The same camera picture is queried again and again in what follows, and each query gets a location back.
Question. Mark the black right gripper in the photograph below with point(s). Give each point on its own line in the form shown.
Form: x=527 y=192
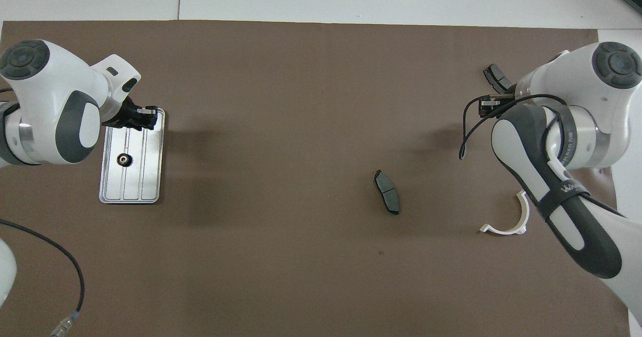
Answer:
x=504 y=105

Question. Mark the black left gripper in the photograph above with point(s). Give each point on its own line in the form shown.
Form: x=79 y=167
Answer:
x=125 y=116

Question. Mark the large black bearing gear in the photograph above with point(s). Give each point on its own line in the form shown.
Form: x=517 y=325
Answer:
x=124 y=160

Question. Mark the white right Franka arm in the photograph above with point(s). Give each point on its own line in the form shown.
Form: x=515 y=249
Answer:
x=602 y=106

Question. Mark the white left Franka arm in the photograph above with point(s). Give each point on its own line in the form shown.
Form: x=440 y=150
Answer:
x=45 y=91

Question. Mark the silver metal tray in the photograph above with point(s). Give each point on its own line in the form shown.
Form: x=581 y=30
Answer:
x=150 y=176

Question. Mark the dark grey brake pad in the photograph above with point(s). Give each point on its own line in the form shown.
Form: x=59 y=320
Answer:
x=494 y=76
x=387 y=191

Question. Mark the brown paper mat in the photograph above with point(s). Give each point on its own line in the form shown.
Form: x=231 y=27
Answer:
x=301 y=101

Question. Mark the white curved plastic bracket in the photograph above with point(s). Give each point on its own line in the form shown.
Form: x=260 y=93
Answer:
x=501 y=231

